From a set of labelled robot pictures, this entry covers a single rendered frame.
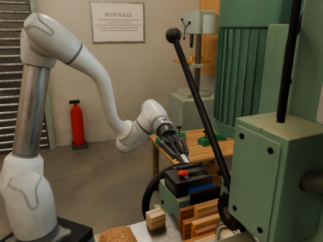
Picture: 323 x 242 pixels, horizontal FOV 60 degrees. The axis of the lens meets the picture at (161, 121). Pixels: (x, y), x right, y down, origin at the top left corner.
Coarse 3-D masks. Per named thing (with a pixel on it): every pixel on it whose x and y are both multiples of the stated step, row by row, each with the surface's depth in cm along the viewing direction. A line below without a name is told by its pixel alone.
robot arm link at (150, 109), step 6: (144, 102) 135; (150, 102) 132; (156, 102) 133; (144, 108) 132; (150, 108) 129; (156, 108) 128; (162, 108) 130; (144, 114) 130; (150, 114) 127; (156, 114) 126; (162, 114) 126; (138, 120) 131; (144, 120) 129; (150, 120) 127; (144, 126) 129; (150, 126) 129; (150, 132) 131
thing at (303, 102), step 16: (320, 0) 33; (304, 16) 35; (320, 16) 33; (304, 32) 35; (320, 32) 33; (304, 48) 36; (320, 48) 34; (304, 64) 36; (320, 64) 34; (304, 80) 36; (320, 80) 34; (304, 96) 37; (288, 112) 39; (304, 112) 37; (320, 224) 37; (304, 240) 40; (320, 240) 37
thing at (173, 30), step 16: (176, 32) 60; (176, 48) 60; (192, 80) 56; (208, 128) 53; (224, 160) 51; (224, 176) 49; (224, 208) 47; (224, 224) 48; (240, 224) 45; (256, 240) 44
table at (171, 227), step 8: (168, 216) 80; (136, 224) 77; (144, 224) 77; (168, 224) 77; (176, 224) 77; (136, 232) 74; (144, 232) 74; (152, 232) 74; (160, 232) 74; (168, 232) 74; (176, 232) 74; (96, 240) 71; (144, 240) 71; (152, 240) 71; (160, 240) 71; (168, 240) 71; (176, 240) 71
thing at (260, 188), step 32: (256, 128) 34; (288, 128) 33; (320, 128) 33; (256, 160) 34; (288, 160) 31; (320, 160) 33; (256, 192) 35; (288, 192) 32; (256, 224) 36; (288, 224) 34
